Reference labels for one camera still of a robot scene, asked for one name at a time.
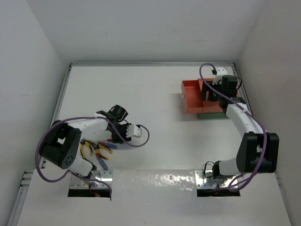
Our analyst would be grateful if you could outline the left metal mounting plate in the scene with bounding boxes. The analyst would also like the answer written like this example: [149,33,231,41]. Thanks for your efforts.
[70,170,113,189]

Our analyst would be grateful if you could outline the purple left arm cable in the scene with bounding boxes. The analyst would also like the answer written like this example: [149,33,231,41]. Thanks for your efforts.
[34,116,151,196]

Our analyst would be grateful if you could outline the salmon drawer box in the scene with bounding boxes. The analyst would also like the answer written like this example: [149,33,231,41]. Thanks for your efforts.
[199,78,240,113]

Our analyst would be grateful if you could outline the blue handled screwdriver top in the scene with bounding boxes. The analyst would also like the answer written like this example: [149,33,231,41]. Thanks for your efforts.
[112,140,125,145]

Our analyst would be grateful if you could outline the blue handled screwdriver bottom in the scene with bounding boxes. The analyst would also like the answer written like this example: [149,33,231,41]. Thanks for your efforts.
[95,153,109,170]

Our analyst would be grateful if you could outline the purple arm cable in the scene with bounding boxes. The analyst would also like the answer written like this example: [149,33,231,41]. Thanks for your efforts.
[34,116,151,196]
[199,63,268,191]

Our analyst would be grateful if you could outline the salmon pull-out drawer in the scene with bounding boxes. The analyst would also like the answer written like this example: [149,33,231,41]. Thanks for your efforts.
[181,79,204,114]

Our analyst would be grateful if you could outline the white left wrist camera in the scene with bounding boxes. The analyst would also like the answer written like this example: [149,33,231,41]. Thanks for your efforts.
[126,124,142,138]

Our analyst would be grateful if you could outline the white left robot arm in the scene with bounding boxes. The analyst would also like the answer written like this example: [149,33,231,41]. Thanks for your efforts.
[37,105,131,177]

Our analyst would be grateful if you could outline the yellow handled long-nose pliers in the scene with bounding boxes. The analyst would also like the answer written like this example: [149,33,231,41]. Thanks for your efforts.
[79,138,95,158]

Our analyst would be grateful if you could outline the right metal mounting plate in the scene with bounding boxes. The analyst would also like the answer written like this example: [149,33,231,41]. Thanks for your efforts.
[195,169,234,190]

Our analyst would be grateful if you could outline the metal mounting plate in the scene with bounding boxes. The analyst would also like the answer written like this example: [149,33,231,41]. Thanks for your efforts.
[195,169,234,190]
[70,170,113,189]

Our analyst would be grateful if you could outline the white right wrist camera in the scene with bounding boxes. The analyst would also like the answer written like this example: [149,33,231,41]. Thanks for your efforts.
[212,67,228,83]

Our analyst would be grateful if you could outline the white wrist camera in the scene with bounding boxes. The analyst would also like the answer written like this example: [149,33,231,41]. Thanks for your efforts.
[212,67,228,83]
[126,124,142,138]

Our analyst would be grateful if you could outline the yellow handled cutting pliers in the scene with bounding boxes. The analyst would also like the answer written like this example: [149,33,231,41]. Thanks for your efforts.
[93,143,113,160]

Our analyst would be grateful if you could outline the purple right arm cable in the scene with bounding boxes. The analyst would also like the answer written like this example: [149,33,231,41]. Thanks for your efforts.
[199,63,268,191]

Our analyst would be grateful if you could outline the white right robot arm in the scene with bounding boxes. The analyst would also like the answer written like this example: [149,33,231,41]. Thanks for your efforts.
[201,75,279,179]

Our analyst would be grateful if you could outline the green drawer box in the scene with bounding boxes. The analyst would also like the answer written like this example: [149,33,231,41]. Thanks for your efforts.
[197,113,227,120]

